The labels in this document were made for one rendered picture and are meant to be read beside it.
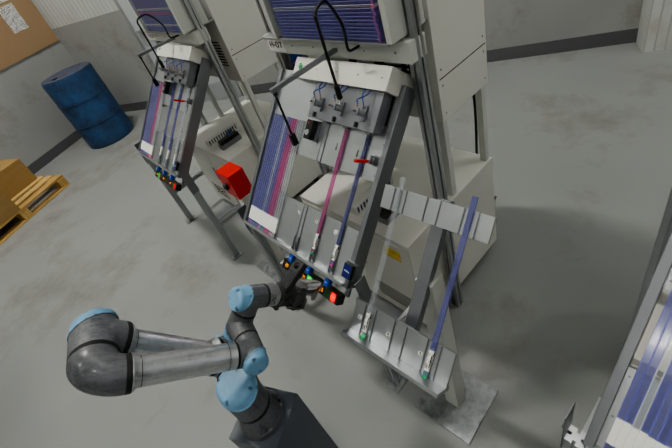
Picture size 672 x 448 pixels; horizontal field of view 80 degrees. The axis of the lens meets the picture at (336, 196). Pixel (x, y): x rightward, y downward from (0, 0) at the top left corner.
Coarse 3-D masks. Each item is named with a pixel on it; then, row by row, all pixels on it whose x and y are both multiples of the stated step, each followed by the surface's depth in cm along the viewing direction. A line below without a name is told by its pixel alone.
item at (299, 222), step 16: (288, 208) 166; (304, 208) 159; (288, 224) 165; (304, 224) 158; (336, 224) 146; (288, 240) 164; (304, 240) 157; (320, 240) 151; (336, 240) 146; (352, 240) 140; (320, 256) 151; (336, 272) 144
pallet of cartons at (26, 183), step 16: (0, 160) 456; (16, 160) 441; (0, 176) 427; (16, 176) 441; (32, 176) 456; (48, 176) 455; (0, 192) 393; (16, 192) 441; (32, 192) 435; (0, 208) 393; (16, 208) 405; (0, 224) 393; (16, 224) 412; (0, 240) 395
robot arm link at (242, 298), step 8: (232, 288) 120; (240, 288) 119; (248, 288) 120; (256, 288) 122; (264, 288) 124; (232, 296) 119; (240, 296) 117; (248, 296) 118; (256, 296) 120; (264, 296) 122; (232, 304) 119; (240, 304) 117; (248, 304) 118; (256, 304) 121; (264, 304) 123; (240, 312) 120; (248, 312) 120
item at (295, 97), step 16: (288, 96) 172; (304, 96) 164; (288, 112) 171; (304, 112) 163; (304, 128) 163; (336, 128) 150; (352, 128) 144; (384, 128) 134; (304, 144) 162; (320, 144) 155; (336, 144) 149; (352, 144) 144; (320, 160) 154; (352, 160) 143; (368, 176) 137
